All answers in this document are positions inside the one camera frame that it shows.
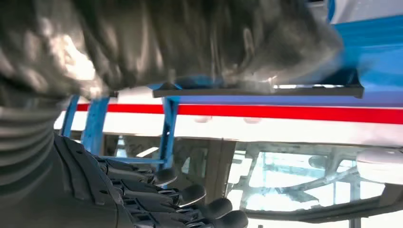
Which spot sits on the blue metal shelf rack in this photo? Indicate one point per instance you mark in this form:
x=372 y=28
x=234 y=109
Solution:
x=94 y=126

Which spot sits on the white car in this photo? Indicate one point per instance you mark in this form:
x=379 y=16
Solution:
x=283 y=130

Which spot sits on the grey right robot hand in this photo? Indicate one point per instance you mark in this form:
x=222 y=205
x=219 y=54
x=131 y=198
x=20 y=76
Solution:
x=189 y=37

